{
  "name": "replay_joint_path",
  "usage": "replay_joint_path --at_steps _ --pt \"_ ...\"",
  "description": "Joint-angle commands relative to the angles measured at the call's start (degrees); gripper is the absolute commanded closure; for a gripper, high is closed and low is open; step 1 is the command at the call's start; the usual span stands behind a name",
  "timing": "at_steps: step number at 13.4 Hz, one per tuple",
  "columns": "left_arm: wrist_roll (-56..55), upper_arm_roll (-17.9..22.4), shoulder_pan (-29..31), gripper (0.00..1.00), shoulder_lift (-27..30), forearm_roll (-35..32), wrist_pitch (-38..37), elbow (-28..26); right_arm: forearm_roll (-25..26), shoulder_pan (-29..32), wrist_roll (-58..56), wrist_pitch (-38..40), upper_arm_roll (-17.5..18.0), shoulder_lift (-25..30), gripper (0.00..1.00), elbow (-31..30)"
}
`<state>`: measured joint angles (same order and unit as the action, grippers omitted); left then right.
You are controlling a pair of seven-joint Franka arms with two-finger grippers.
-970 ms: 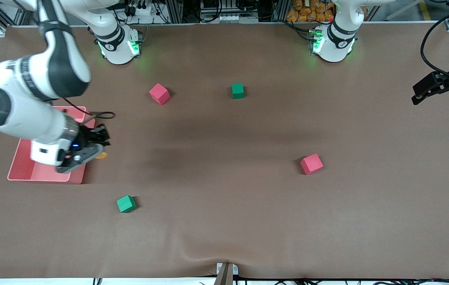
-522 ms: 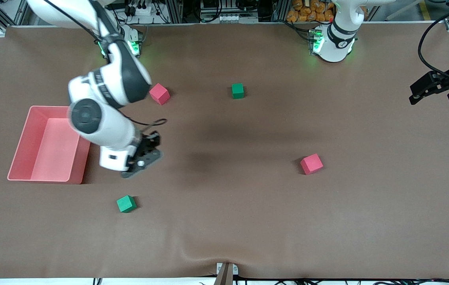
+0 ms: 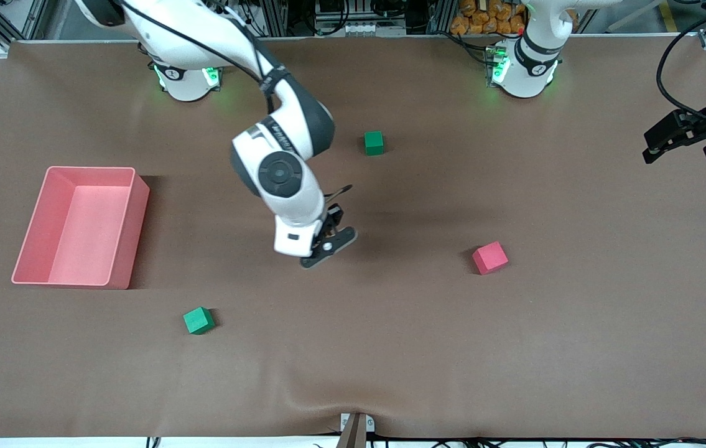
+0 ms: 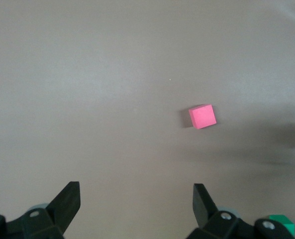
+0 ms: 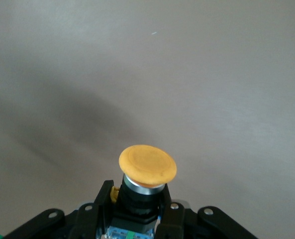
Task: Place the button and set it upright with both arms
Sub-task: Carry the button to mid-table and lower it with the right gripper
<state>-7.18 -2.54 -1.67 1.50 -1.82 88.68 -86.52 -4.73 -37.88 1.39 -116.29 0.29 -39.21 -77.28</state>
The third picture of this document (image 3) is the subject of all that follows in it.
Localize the brown table mat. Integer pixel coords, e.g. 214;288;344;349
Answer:
0;34;706;439

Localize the pink foam cube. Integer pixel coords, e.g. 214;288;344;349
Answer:
471;241;509;276

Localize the white terminal block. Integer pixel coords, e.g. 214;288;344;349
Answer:
343;22;407;35

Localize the pile of orange objects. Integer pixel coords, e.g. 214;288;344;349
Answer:
450;0;526;35

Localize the pink plastic bin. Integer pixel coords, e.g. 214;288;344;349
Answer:
11;167;151;290

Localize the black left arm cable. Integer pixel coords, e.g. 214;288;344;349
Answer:
656;3;706;128

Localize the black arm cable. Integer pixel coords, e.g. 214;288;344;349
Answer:
118;0;285;94
656;3;706;128

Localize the grey metal table bracket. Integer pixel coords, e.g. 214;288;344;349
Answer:
340;413;375;433

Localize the aluminium frame post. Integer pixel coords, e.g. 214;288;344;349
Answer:
426;0;456;35
264;0;289;38

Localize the brown camera pole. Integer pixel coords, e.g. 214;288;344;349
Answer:
335;414;369;448

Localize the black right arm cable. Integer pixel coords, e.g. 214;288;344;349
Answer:
118;0;285;94

